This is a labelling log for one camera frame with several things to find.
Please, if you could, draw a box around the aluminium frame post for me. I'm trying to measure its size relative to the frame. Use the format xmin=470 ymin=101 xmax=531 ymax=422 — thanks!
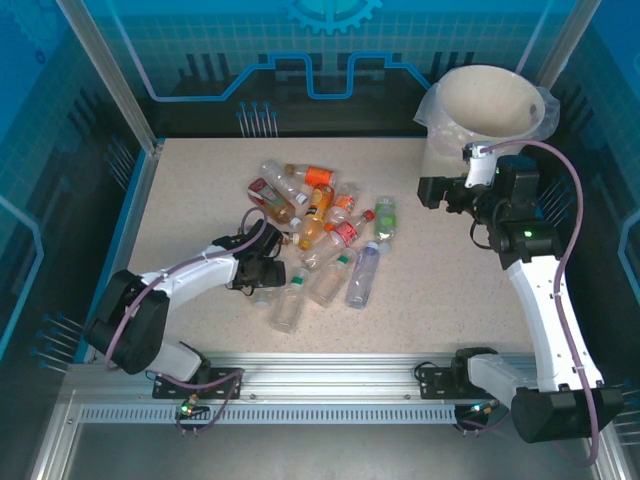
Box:
xmin=514 ymin=0 xmax=609 ymax=89
xmin=53 ymin=0 xmax=164 ymax=154

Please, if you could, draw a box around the clear bottle green label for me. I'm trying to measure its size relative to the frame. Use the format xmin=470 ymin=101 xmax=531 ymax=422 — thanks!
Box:
xmin=372 ymin=195 xmax=398 ymax=255

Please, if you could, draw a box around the orange juice bottle black label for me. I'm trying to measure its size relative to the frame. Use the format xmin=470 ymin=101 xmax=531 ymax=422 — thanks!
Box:
xmin=289 ymin=182 xmax=336 ymax=251

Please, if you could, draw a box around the bottle with wide orange label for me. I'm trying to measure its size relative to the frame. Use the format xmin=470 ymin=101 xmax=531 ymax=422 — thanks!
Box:
xmin=283 ymin=163 xmax=336 ymax=187

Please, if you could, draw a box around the aluminium frame beam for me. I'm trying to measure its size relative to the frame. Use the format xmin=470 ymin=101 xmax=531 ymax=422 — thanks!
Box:
xmin=592 ymin=434 xmax=634 ymax=480
xmin=27 ymin=394 xmax=84 ymax=480

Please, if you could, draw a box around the clear bottle green cap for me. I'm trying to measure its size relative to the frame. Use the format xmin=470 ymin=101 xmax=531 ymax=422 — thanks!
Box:
xmin=268 ymin=267 xmax=312 ymax=335
xmin=307 ymin=247 xmax=358 ymax=308

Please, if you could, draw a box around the base connector with LEDs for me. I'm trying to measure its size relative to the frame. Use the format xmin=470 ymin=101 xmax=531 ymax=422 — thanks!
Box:
xmin=457 ymin=399 xmax=501 ymax=436
xmin=173 ymin=397 xmax=211 ymax=437

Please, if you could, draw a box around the white ribbed waste bin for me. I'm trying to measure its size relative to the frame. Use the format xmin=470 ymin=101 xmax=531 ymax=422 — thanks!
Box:
xmin=421 ymin=63 xmax=547 ymax=184

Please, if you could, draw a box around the red label tea bottle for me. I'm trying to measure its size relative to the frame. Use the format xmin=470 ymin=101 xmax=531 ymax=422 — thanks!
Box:
xmin=247 ymin=177 xmax=303 ymax=230

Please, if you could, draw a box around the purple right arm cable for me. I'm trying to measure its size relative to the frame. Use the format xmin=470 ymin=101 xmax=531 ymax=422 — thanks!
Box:
xmin=462 ymin=139 xmax=601 ymax=469

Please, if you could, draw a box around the blue tinted water bottle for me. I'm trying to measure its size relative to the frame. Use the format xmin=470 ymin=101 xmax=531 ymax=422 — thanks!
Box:
xmin=343 ymin=240 xmax=382 ymax=310

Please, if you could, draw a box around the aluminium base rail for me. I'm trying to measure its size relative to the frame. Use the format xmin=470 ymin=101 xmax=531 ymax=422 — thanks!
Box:
xmin=64 ymin=351 xmax=609 ymax=401

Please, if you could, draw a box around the slotted grey cable duct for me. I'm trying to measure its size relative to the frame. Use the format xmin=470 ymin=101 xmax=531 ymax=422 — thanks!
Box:
xmin=78 ymin=403 xmax=464 ymax=426

